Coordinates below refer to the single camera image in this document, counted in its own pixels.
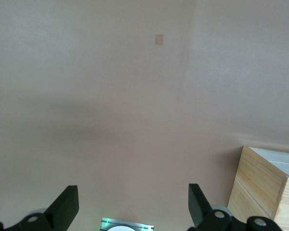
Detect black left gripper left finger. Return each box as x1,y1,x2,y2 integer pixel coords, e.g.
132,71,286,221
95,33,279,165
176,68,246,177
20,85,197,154
0,184,79,231

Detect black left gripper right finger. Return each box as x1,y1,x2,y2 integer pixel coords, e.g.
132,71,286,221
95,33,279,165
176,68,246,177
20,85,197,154
187,183,283,231

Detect light wooden drawer cabinet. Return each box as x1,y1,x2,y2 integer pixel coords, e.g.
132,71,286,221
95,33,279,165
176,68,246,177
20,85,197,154
227,145,289,231

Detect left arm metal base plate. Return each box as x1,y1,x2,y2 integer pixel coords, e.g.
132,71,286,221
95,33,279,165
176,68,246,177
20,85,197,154
100,217,155,231

